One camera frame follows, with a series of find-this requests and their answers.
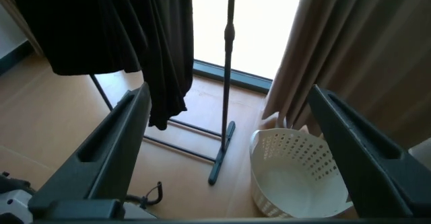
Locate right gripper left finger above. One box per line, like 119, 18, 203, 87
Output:
27, 81, 152, 219

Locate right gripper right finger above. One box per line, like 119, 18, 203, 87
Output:
308, 84, 431, 218

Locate black shorts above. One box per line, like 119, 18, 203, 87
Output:
117, 0, 203, 131

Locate black garment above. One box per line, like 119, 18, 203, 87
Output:
5, 0, 151, 77

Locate white laundry basket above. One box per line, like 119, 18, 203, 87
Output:
248, 127, 354, 219

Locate black clothes rack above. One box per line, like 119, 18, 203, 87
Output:
89, 0, 237, 187

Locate brown curtain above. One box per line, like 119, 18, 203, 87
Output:
261, 0, 431, 151

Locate window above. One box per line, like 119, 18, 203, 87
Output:
191, 0, 306, 96

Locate black cable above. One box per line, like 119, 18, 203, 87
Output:
125, 181, 164, 209

